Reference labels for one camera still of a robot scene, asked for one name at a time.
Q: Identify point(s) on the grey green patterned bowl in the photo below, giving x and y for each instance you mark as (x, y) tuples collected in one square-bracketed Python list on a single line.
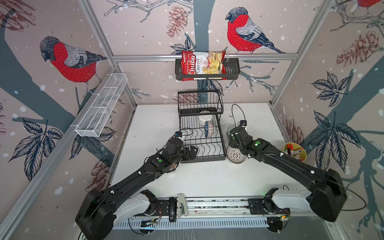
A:
[(229, 129)]

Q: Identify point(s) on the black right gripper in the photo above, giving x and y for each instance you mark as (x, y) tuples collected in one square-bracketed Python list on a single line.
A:
[(231, 142)]

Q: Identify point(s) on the white wire wall shelf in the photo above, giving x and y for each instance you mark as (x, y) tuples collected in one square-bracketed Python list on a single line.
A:
[(98, 114)]

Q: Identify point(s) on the black two-tier dish rack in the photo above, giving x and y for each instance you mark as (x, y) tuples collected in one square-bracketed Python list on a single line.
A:
[(190, 103)]

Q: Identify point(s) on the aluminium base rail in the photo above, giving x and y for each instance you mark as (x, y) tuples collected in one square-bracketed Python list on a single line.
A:
[(180, 213)]

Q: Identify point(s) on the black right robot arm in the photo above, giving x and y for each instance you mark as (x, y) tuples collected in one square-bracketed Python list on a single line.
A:
[(328, 194)]

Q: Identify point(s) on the black wall wire basket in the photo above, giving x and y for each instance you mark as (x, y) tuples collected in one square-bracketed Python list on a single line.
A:
[(230, 65)]

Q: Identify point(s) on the white ceramic bowl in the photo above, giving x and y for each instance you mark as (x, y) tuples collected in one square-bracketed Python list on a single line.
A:
[(205, 116)]

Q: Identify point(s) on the yellow cup with markers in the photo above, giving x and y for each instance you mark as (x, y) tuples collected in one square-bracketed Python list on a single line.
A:
[(295, 151)]

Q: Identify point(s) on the blue patterned bowl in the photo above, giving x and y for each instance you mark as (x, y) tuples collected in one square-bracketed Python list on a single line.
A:
[(209, 129)]

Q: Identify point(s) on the white brown patterned bowl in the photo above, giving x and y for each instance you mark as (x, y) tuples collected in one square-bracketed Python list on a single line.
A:
[(235, 156)]

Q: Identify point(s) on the red cassava chips bag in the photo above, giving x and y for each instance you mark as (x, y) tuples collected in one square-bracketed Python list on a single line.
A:
[(203, 63)]

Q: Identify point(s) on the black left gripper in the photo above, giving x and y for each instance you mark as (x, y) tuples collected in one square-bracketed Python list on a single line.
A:
[(189, 156)]

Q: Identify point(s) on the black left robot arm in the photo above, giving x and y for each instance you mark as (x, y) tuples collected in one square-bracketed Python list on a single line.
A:
[(101, 210)]

